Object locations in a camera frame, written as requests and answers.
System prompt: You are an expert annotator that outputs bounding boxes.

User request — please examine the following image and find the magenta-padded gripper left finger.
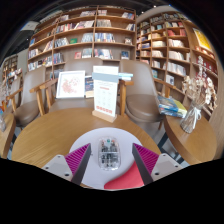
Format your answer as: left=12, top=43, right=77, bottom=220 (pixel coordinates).
left=41, top=143, right=92, bottom=186

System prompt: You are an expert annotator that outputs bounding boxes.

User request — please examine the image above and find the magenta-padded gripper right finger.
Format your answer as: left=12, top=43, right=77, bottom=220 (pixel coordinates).
left=131, top=143, right=184, bottom=186

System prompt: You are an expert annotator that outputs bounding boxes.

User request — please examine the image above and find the transparent computer mouse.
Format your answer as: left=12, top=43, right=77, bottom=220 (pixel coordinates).
left=97, top=136, right=121, bottom=172

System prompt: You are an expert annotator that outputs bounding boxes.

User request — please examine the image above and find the white mouse pad, red wrist rest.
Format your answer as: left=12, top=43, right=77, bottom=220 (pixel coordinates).
left=68, top=127, right=145, bottom=191

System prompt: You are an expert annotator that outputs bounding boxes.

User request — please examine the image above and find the stack of colourful books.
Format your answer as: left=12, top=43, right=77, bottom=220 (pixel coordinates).
left=157, top=95, right=188, bottom=119

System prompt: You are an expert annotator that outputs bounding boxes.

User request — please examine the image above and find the glass vase with dried flowers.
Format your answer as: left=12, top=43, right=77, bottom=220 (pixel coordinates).
left=179, top=55, right=218, bottom=134

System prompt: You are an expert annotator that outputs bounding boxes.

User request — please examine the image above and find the beige armchair with wooden arms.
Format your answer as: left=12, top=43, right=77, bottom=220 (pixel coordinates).
left=4, top=66, right=48, bottom=129
left=119, top=59, right=171, bottom=130
left=29, top=58, right=134, bottom=116

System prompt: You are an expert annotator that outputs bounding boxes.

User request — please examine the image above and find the white sign on wooden base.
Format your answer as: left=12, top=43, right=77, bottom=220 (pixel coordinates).
left=91, top=65, right=120, bottom=124

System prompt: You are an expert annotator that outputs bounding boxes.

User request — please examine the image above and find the dark cover book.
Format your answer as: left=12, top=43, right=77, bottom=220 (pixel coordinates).
left=84, top=75, right=95, bottom=99

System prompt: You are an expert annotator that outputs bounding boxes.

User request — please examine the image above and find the white framed picture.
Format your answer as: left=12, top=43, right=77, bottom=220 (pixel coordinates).
left=55, top=70, right=86, bottom=100

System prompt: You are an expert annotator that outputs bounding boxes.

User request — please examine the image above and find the glass vase with pink flowers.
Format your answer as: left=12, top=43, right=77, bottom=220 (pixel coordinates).
left=0, top=78, right=11, bottom=133

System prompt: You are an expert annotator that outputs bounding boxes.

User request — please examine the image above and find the curved wooden bookshelf unit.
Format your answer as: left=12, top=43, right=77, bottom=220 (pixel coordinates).
left=135, top=12, right=221, bottom=118

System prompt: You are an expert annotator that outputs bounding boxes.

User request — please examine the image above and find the distant wooden shelf unit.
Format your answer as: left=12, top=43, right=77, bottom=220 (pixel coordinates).
left=1, top=54, right=19, bottom=81

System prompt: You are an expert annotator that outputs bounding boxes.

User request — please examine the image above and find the yellow poster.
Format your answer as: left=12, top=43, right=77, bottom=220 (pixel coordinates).
left=193, top=28, right=214, bottom=54

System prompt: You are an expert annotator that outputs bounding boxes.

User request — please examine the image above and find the white ceiling light panel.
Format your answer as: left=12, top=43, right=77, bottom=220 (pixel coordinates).
left=19, top=20, right=40, bottom=33

